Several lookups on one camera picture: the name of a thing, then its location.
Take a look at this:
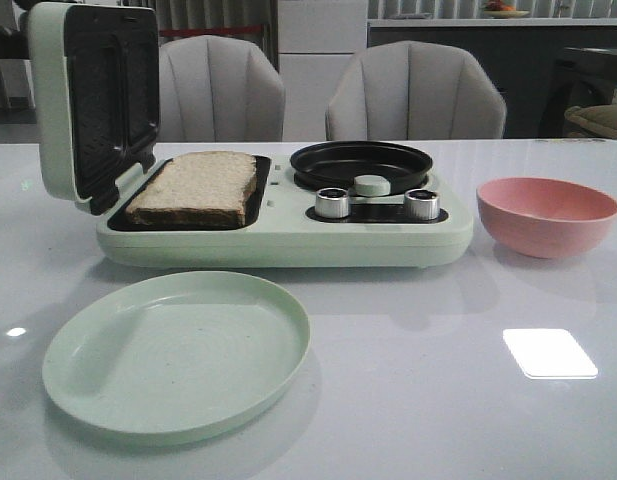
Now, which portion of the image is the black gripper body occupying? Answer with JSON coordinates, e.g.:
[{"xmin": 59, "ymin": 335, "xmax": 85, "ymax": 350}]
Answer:
[{"xmin": 0, "ymin": 0, "xmax": 31, "ymax": 59}]

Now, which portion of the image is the green breakfast maker lid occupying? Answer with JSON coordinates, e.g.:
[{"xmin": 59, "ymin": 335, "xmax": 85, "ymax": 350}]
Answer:
[{"xmin": 28, "ymin": 2, "xmax": 160, "ymax": 215}]

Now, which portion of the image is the bread slice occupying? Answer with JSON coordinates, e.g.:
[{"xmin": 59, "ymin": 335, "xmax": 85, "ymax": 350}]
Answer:
[{"xmin": 125, "ymin": 151, "xmax": 257, "ymax": 228}]

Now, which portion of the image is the pink bowl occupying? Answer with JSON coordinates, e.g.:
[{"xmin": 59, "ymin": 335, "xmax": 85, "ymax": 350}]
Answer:
[{"xmin": 476, "ymin": 177, "xmax": 617, "ymax": 259}]

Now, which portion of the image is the green breakfast maker base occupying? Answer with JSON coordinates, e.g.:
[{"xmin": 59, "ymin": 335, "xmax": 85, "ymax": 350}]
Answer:
[{"xmin": 96, "ymin": 155, "xmax": 473, "ymax": 268}]

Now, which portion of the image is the grey curtain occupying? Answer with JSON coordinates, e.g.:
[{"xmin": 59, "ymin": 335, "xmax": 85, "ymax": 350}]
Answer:
[{"xmin": 151, "ymin": 0, "xmax": 278, "ymax": 65}]

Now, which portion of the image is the left grey chair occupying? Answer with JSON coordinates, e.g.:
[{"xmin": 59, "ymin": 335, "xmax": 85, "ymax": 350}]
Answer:
[{"xmin": 158, "ymin": 35, "xmax": 285, "ymax": 143}]

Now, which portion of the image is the grey chair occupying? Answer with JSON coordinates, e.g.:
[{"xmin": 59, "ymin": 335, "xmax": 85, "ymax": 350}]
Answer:
[
  {"xmin": 325, "ymin": 41, "xmax": 507, "ymax": 141},
  {"xmin": 158, "ymin": 35, "xmax": 285, "ymax": 143}
]

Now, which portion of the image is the red barrier belt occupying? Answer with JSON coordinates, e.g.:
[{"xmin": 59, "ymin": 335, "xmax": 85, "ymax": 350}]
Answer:
[{"xmin": 159, "ymin": 24, "xmax": 267, "ymax": 38}]

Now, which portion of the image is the white refrigerator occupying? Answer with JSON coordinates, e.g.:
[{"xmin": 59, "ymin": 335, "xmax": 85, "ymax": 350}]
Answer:
[{"xmin": 277, "ymin": 1, "xmax": 368, "ymax": 141}]

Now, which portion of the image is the black round frying pan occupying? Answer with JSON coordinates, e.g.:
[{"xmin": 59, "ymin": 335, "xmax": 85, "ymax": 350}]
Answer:
[{"xmin": 290, "ymin": 141, "xmax": 433, "ymax": 195}]

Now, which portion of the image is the green round plate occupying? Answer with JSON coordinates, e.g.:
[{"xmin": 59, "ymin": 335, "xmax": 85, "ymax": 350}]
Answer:
[{"xmin": 42, "ymin": 271, "xmax": 311, "ymax": 446}]

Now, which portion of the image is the left silver control knob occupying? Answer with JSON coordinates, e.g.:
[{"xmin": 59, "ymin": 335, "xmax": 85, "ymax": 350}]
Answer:
[{"xmin": 314, "ymin": 187, "xmax": 351, "ymax": 220}]

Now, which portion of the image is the silver control knob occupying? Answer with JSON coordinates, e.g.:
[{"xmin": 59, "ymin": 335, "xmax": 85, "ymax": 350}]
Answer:
[
  {"xmin": 314, "ymin": 187, "xmax": 351, "ymax": 220},
  {"xmin": 403, "ymin": 189, "xmax": 440, "ymax": 221}
]

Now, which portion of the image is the right grey chair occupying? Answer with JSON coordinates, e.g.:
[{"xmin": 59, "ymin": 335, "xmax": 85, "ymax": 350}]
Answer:
[{"xmin": 325, "ymin": 41, "xmax": 507, "ymax": 141}]

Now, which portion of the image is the right silver control knob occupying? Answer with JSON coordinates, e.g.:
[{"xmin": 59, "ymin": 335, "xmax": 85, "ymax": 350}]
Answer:
[{"xmin": 403, "ymin": 189, "xmax": 440, "ymax": 221}]

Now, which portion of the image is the fruit plate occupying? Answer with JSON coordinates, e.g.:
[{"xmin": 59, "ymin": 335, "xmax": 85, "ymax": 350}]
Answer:
[{"xmin": 482, "ymin": 0, "xmax": 529, "ymax": 19}]

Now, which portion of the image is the dark kitchen counter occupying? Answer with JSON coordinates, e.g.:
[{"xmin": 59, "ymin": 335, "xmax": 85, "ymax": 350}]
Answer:
[{"xmin": 368, "ymin": 18, "xmax": 617, "ymax": 138}]

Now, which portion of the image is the black washing machine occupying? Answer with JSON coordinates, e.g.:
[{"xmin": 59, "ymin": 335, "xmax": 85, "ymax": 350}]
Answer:
[{"xmin": 538, "ymin": 48, "xmax": 617, "ymax": 138}]

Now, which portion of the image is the beige sofa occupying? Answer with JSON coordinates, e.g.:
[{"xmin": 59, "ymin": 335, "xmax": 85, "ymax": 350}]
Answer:
[{"xmin": 564, "ymin": 104, "xmax": 617, "ymax": 140}]

